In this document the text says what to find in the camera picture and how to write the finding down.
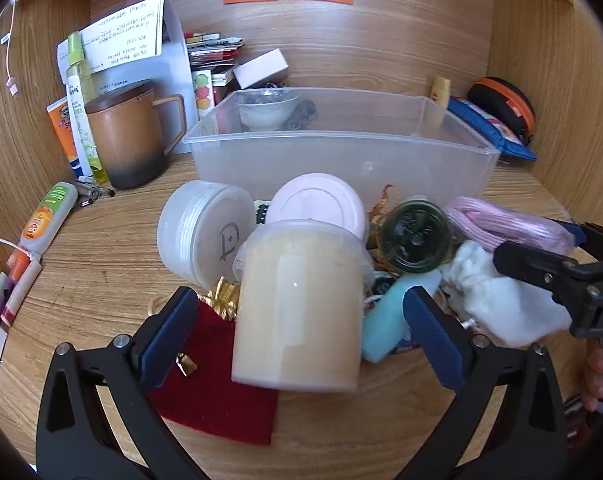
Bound white drawstring cloth pouch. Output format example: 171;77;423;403
439;240;571;348

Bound pink rope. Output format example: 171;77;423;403
443;195;578;256

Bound teal silicone tube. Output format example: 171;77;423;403
361;269;441;363

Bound gourd charm orange cord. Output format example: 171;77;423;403
366;183;406;276

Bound white round lidded jar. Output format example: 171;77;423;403
157;180;256;290

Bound cream slime plastic jar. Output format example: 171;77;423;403
232;220;374;393

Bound pink round compact case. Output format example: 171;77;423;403
266;172;369;242

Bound person's right hand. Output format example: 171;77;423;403
580;339;603;413

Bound orange white lip balm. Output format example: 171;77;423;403
1;254;42;326

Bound black orange zip case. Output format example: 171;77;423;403
467;76;537;145

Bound white orange lotion tube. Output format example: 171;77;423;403
19;182;78;256

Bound clear plastic storage bin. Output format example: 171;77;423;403
183;88;499;207

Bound yellow small lotion bottle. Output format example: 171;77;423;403
426;76;451;128

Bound metal nail clippers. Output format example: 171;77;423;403
74;178;116;208

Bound mahjong tile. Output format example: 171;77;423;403
254;200;270;224

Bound brown ceramic lidded mug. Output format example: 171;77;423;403
84;79;186;190

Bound orange sunscreen tube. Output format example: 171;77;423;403
46;96;84;180

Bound white bowl of trinkets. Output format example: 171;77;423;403
237;88;300;131

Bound green spray sanitizer bottle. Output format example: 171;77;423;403
67;32;108;184

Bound fruit sticker sheet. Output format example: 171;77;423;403
192;70;216;119

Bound white cardboard box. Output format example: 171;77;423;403
233;49;288;89

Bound white paper stand holder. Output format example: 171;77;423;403
80;0;198;129

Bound stack of booklets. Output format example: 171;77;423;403
184;32;244;104

